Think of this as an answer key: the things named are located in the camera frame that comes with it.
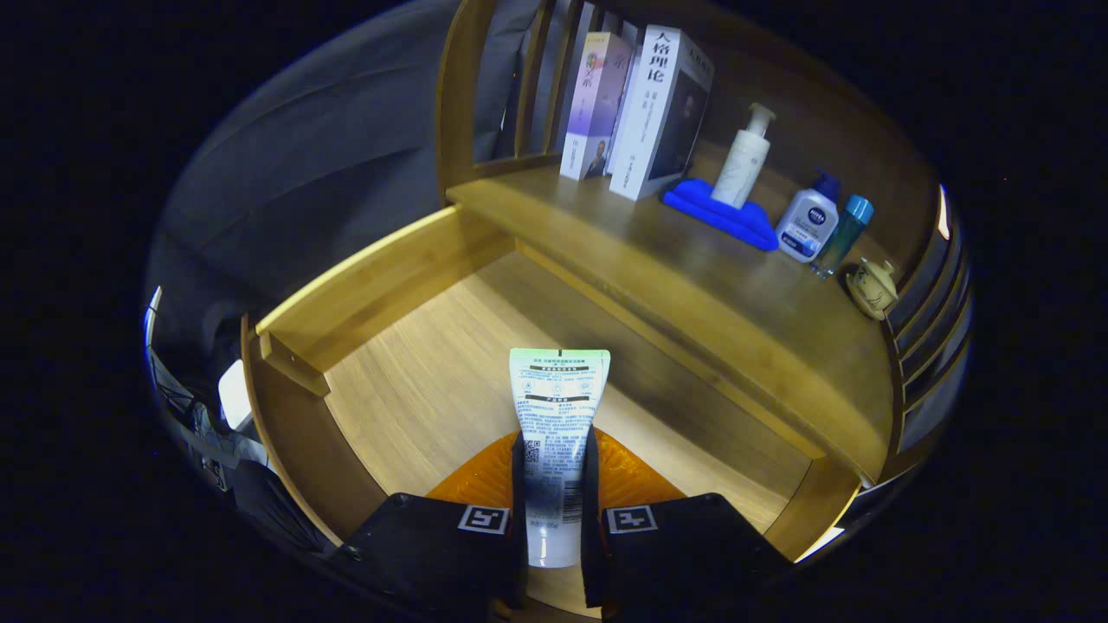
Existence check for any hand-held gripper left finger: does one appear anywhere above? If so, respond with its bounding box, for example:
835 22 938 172
333 430 529 611

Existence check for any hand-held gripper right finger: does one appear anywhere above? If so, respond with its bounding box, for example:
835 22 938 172
580 430 793 620

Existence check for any white cosmetic tube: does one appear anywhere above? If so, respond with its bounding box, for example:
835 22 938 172
509 348 611 569

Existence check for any wooden drawer with black knob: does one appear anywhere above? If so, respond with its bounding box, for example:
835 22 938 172
241 205 866 620

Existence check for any wooden countertop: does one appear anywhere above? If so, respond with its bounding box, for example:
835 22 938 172
446 138 897 481

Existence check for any wooden cabinet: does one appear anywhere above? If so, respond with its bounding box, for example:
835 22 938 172
435 0 975 520

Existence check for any white rounded object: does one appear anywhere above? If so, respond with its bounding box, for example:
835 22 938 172
216 359 256 432

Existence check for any blue folded cloth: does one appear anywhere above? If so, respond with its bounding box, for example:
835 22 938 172
661 178 780 253

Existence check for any beige lidded teacup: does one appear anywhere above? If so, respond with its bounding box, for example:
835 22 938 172
845 258 899 322

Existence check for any white bottle with blue cap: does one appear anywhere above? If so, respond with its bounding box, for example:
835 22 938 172
774 170 841 263

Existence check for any teal bottle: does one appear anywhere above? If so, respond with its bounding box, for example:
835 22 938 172
811 194 875 280

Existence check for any white pump bottle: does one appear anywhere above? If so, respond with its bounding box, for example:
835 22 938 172
710 102 777 210

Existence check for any black backdrop cloth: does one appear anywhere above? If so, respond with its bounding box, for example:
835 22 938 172
143 0 555 382

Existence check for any thick white book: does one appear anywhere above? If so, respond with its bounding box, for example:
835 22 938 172
609 24 716 202

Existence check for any purple book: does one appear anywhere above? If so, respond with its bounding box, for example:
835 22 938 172
559 32 633 182

